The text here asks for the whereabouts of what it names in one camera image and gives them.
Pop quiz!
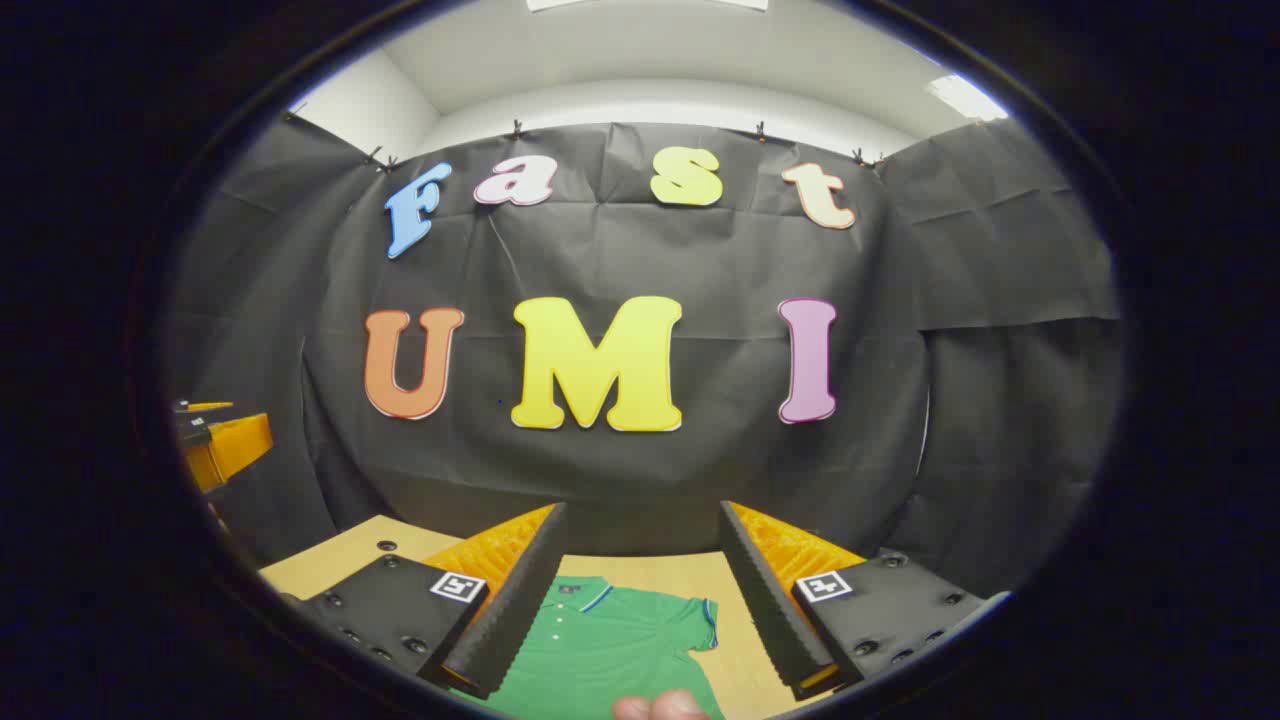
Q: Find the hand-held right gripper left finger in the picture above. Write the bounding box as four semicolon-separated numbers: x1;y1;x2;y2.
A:
280;503;569;701

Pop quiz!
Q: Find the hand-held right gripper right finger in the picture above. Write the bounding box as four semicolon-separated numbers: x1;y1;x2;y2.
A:
718;500;1009;701

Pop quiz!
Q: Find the green T-shirt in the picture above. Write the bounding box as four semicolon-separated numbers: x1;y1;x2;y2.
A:
450;575;727;720

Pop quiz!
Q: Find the black backdrop cloth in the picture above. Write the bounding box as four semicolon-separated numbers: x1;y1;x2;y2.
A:
165;113;1126;601

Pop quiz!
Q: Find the ceiling light panel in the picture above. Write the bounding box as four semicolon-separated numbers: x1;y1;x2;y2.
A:
924;73;1009;123

